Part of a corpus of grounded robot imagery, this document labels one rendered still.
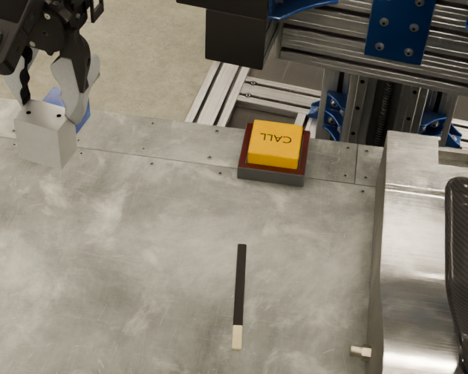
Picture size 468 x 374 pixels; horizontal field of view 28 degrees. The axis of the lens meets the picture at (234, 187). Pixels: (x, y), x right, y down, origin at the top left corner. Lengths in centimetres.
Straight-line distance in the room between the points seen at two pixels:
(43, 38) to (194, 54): 172
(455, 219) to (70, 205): 43
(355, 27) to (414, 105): 27
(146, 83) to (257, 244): 150
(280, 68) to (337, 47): 79
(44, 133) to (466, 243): 44
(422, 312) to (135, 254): 33
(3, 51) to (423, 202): 45
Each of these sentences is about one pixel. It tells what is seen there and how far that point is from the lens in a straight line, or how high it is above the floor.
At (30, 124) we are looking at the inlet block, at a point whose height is 96.
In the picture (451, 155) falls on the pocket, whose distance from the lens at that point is 108.
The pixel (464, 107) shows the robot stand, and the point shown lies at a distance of 221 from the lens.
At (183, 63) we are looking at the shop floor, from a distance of 257.
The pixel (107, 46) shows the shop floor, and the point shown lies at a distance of 263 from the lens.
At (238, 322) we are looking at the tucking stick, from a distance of 97.
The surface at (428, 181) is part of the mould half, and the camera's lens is 101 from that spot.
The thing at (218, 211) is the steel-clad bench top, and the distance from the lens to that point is 107.
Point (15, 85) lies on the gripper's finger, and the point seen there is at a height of 98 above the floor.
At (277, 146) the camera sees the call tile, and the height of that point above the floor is 84.
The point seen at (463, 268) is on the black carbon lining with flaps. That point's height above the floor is 88.
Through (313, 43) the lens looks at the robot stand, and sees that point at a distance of 145.
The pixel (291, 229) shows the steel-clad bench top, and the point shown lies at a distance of 106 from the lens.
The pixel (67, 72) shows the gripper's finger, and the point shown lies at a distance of 91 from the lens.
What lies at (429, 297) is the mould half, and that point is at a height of 90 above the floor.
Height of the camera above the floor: 159
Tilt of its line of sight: 46 degrees down
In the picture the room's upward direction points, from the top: 3 degrees clockwise
